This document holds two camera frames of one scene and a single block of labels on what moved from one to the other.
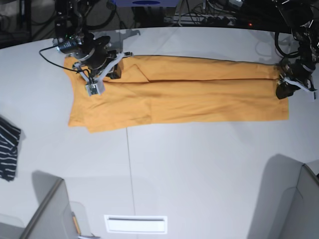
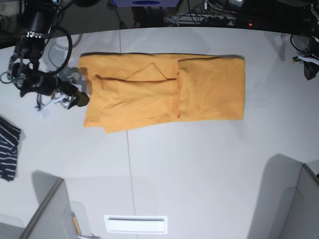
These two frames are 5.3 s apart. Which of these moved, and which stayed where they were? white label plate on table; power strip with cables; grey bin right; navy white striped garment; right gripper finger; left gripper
Moved: right gripper finger; left gripper
Stayed: navy white striped garment; power strip with cables; white label plate on table; grey bin right
